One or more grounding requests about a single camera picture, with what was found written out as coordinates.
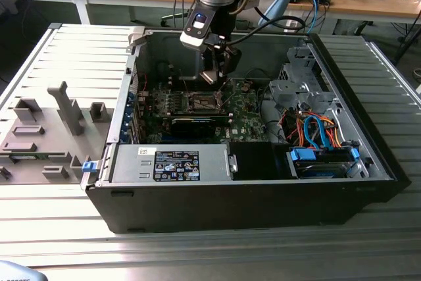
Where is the black camera cable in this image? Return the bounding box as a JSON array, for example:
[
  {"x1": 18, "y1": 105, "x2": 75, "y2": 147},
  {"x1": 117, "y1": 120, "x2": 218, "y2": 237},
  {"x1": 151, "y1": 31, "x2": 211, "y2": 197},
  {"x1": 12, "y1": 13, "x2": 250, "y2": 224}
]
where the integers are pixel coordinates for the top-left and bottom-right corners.
[{"x1": 226, "y1": 16, "x2": 307, "y2": 47}]

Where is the grey rounded object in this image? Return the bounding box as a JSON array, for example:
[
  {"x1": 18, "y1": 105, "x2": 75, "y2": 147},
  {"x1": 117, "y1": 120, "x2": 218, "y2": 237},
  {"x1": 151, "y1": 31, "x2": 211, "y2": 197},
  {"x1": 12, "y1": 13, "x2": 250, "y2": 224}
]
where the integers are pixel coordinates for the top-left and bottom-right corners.
[{"x1": 0, "y1": 260, "x2": 45, "y2": 281}]

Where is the blue wire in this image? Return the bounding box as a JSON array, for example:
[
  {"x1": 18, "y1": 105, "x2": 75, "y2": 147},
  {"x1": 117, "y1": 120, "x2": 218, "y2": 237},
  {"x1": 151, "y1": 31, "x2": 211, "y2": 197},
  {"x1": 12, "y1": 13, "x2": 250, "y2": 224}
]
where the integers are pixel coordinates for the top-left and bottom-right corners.
[{"x1": 302, "y1": 115, "x2": 334, "y2": 151}]

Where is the black plastic shroud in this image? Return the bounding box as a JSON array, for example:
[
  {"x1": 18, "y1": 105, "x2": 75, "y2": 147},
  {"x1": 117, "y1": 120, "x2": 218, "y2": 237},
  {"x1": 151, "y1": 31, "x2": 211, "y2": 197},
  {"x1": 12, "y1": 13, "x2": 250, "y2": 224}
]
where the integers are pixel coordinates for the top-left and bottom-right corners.
[{"x1": 228, "y1": 141, "x2": 290, "y2": 182}]

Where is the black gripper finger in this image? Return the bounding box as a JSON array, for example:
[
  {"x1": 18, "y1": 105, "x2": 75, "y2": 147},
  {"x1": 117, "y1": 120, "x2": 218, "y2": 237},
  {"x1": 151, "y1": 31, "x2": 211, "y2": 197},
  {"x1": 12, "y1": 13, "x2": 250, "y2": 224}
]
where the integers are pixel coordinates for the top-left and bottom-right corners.
[
  {"x1": 201, "y1": 51, "x2": 220, "y2": 73},
  {"x1": 219, "y1": 46, "x2": 243, "y2": 77}
]

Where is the CPU socket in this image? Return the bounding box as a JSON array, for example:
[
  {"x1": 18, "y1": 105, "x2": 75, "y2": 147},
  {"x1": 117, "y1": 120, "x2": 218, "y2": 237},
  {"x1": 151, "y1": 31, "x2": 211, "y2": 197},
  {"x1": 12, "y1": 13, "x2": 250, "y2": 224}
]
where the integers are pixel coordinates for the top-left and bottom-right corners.
[{"x1": 187, "y1": 90, "x2": 228, "y2": 113}]

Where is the grey power supply unit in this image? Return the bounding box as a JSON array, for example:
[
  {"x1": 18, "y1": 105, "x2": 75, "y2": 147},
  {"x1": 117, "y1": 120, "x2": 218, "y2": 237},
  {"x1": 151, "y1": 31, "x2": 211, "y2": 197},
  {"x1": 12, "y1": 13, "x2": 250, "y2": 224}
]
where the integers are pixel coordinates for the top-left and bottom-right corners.
[{"x1": 110, "y1": 144, "x2": 231, "y2": 183}]

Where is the green motherboard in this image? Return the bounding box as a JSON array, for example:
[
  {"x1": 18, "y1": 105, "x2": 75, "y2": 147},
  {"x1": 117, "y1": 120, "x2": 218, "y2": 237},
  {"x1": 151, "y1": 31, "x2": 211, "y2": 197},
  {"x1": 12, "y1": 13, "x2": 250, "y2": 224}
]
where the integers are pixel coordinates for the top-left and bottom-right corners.
[{"x1": 136, "y1": 78, "x2": 269, "y2": 145}]

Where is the grey parts rack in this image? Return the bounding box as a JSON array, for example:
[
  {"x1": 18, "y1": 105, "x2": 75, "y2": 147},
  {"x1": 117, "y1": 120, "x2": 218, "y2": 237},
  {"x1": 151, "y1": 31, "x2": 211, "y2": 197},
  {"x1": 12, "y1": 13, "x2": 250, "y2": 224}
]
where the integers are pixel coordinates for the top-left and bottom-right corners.
[{"x1": 0, "y1": 80, "x2": 116, "y2": 185}]

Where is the white adapter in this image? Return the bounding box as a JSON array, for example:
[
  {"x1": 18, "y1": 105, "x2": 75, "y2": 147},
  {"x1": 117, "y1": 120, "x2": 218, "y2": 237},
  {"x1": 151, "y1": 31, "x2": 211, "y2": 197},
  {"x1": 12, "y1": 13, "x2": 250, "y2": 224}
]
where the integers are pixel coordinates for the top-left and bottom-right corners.
[{"x1": 284, "y1": 16, "x2": 301, "y2": 33}]

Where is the black PC case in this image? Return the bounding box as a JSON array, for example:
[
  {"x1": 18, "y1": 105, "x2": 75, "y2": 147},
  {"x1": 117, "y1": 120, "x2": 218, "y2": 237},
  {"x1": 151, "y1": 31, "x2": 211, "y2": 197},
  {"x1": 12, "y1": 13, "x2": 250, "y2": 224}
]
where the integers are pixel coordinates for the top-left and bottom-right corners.
[{"x1": 80, "y1": 27, "x2": 412, "y2": 234}]

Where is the hard disk in blue carrier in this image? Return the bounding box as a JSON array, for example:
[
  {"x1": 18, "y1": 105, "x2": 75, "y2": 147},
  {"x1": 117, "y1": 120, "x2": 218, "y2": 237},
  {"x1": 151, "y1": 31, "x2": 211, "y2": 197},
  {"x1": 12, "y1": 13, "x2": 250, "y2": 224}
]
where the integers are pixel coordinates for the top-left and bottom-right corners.
[{"x1": 285, "y1": 147, "x2": 361, "y2": 180}]

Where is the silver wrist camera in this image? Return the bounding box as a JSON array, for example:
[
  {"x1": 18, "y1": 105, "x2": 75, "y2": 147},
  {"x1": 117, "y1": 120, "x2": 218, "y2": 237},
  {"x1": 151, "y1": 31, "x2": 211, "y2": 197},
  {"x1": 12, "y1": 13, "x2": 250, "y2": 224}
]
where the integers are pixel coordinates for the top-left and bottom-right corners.
[{"x1": 180, "y1": 13, "x2": 217, "y2": 52}]

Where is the green RAM stick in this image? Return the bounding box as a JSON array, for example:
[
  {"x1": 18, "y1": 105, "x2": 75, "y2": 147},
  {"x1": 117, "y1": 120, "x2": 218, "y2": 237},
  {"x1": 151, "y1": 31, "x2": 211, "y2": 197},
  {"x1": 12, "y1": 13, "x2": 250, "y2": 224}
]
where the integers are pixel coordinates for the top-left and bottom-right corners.
[{"x1": 11, "y1": 153, "x2": 47, "y2": 161}]

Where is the metal drive cage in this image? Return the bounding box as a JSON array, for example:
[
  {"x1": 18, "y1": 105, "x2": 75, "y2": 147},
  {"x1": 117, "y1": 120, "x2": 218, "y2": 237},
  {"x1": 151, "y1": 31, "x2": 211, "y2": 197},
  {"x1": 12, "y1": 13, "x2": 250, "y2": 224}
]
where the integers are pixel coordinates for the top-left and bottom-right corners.
[{"x1": 268, "y1": 45, "x2": 345, "y2": 120}]

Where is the orange wire bundle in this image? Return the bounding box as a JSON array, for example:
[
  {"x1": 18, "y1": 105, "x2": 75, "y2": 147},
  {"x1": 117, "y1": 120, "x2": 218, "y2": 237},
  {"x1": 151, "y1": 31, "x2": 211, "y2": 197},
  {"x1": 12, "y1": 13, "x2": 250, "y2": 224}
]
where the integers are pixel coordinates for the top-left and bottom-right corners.
[{"x1": 281, "y1": 112, "x2": 345, "y2": 149}]

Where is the silver green CPU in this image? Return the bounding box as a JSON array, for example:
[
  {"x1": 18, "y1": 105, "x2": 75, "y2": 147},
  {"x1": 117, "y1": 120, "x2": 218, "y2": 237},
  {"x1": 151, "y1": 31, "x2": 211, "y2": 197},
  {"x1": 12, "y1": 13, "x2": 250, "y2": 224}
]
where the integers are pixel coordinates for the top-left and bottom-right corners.
[{"x1": 199, "y1": 68, "x2": 220, "y2": 86}]

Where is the black graphics card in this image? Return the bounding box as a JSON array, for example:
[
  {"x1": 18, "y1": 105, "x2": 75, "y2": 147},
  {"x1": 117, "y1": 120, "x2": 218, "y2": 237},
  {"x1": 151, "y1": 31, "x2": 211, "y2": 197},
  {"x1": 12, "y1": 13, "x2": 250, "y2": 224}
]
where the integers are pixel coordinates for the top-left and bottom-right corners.
[{"x1": 170, "y1": 116, "x2": 216, "y2": 139}]

